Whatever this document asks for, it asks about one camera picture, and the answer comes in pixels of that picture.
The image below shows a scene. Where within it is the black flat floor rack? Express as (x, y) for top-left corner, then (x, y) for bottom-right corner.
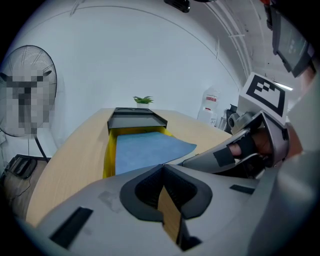
(6, 153), (38, 180)

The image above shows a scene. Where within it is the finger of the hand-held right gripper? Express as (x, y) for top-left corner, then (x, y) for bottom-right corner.
(181, 128), (253, 175)

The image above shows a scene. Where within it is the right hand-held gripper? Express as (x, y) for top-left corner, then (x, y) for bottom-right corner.
(227, 71), (291, 169)

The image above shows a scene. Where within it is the black and yellow tray box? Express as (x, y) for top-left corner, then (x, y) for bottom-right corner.
(102, 107), (176, 179)

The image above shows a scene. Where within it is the green plant in white pot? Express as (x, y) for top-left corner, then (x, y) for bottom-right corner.
(132, 95), (155, 109)

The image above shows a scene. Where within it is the blue notebook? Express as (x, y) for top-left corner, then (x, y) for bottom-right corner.
(114, 131), (198, 176)

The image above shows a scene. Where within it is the white water dispenser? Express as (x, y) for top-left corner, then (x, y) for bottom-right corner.
(196, 109), (219, 127)

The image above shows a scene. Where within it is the person's right hand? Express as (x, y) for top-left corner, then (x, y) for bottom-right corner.
(227, 127), (275, 161)

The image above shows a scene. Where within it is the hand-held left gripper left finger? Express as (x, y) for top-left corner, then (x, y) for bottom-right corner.
(29, 164), (181, 256)

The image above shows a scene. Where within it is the black standing fan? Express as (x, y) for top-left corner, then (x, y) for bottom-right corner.
(0, 44), (58, 164)

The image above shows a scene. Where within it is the ceiling tube light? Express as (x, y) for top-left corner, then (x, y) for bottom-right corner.
(267, 78), (294, 91)

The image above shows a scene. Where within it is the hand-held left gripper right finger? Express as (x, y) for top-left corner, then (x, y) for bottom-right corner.
(163, 163), (259, 256)

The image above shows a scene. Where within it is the black office chair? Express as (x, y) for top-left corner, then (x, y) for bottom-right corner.
(225, 103), (239, 132)

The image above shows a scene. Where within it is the black head-mounted camera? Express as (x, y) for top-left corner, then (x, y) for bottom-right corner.
(163, 0), (192, 14)

